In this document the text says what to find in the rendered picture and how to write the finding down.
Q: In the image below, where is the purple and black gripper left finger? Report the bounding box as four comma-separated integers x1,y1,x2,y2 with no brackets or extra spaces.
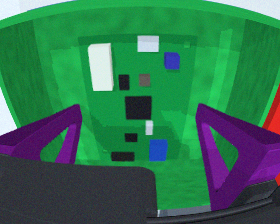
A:
0,104,82,164

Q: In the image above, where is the green bin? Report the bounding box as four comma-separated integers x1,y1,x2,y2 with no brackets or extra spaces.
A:
0,0,280,210

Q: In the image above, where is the green circuit board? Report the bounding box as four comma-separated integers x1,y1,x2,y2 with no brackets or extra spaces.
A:
78,34,198,161

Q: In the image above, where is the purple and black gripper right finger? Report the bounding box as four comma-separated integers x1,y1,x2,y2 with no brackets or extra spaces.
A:
195,103,280,211

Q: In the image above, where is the red tray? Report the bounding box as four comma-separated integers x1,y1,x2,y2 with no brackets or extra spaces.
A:
262,83,280,186

